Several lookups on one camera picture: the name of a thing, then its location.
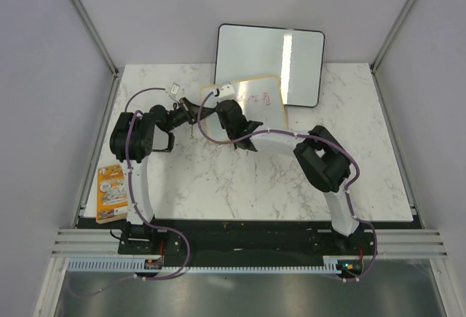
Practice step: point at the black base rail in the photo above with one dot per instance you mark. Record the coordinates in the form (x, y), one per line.
(211, 242)

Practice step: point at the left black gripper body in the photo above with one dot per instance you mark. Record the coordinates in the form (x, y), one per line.
(179, 116)

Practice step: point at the large black-framed whiteboard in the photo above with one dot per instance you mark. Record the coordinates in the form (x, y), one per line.
(294, 56)

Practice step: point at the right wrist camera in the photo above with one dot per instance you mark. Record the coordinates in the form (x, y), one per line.
(224, 91)

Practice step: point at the white slotted cable duct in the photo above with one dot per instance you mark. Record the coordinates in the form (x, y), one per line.
(128, 265)

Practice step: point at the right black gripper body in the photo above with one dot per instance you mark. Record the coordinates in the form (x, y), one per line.
(231, 133)

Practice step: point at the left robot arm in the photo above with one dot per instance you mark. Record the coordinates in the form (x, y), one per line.
(135, 136)

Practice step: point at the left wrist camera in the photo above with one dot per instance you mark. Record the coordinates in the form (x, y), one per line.
(174, 89)

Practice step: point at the small yellow-framed whiteboard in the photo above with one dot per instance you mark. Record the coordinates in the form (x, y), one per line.
(260, 100)

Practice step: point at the orange booklet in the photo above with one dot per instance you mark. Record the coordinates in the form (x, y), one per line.
(111, 196)

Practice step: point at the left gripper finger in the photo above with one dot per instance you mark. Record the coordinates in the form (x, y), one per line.
(199, 113)
(188, 105)

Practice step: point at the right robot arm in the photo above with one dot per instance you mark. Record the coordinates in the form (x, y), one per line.
(320, 156)

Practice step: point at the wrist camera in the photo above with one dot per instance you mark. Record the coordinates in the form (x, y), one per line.
(224, 91)
(174, 89)

